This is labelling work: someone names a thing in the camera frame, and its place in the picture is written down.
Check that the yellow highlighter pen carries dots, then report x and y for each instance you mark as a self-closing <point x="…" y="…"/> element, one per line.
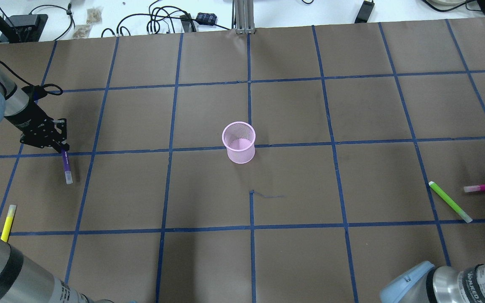
<point x="5" y="234"/>

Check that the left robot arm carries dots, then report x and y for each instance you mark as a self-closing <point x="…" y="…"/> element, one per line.
<point x="17" y="106"/>

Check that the black power adapter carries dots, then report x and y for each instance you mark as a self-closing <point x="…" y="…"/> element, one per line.
<point x="364" y="12"/>

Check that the black camera stand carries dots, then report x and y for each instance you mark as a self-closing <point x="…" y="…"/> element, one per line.
<point x="22" y="28"/>

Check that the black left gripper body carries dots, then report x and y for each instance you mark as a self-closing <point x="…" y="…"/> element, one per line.
<point x="29" y="118"/>

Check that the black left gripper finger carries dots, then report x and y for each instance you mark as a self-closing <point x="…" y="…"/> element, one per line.
<point x="64" y="147"/>

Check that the purple highlighter pen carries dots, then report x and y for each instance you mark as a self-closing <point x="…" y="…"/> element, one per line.
<point x="67" y="168"/>

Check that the green highlighter pen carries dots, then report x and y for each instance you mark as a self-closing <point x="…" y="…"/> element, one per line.
<point x="450" y="202"/>

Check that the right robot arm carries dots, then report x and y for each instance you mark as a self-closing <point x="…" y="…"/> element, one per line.
<point x="426" y="283"/>

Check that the aluminium frame post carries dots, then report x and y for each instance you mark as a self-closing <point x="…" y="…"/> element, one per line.
<point x="243" y="16"/>

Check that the pink mesh cup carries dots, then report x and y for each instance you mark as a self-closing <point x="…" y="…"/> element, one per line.
<point x="239" y="139"/>

